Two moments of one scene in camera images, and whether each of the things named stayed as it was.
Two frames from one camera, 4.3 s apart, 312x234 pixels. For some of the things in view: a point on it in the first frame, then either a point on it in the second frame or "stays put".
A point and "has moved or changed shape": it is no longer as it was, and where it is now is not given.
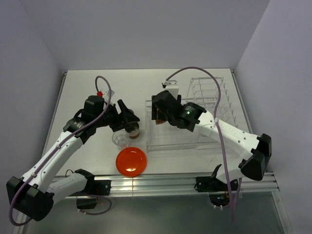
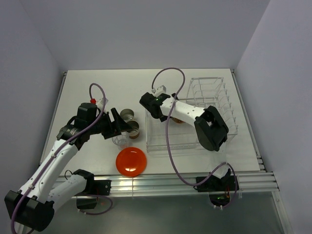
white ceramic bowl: x=165 y=126 has moved or changed shape
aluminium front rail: x=186 y=184 stays put
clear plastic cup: x=121 y=138 stays put
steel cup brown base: x=133 y=129 stays put
